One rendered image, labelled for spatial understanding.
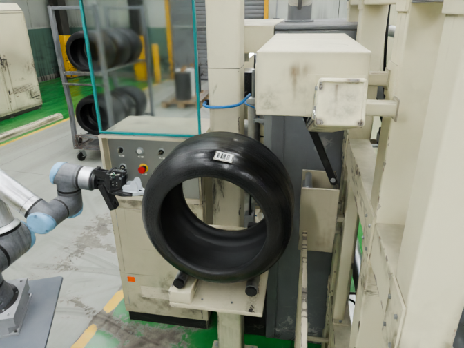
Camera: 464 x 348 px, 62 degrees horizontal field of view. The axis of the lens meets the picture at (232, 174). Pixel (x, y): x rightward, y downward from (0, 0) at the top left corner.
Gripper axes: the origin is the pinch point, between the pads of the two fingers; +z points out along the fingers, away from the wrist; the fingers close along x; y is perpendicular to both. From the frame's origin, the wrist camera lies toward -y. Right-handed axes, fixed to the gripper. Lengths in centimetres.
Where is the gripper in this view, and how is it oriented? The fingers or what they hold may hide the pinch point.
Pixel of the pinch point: (144, 193)
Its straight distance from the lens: 150.7
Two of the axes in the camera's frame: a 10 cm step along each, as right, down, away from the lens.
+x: 1.7, -3.9, 9.0
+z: 9.8, 1.7, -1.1
